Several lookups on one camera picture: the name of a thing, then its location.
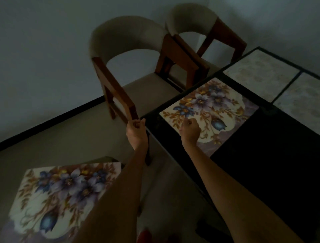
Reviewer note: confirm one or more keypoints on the person's right hand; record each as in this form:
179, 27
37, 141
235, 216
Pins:
190, 132

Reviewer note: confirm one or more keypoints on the person's left hand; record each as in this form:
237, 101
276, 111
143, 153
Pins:
137, 135

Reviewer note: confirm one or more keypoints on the blue-flower placemat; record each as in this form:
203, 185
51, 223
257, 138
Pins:
220, 105
50, 200

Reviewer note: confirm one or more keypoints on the circle-pattern placemat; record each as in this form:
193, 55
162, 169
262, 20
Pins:
260, 72
302, 100

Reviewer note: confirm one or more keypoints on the beige cushioned wooden chair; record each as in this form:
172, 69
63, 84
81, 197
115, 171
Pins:
192, 15
125, 37

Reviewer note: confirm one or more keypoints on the person's right forearm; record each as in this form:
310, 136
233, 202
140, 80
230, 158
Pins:
245, 200

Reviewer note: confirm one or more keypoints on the person's left forearm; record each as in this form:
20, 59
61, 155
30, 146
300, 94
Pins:
117, 200

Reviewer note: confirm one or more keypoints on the black dining table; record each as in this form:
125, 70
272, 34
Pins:
262, 155

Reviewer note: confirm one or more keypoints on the person's red garment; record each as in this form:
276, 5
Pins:
146, 236

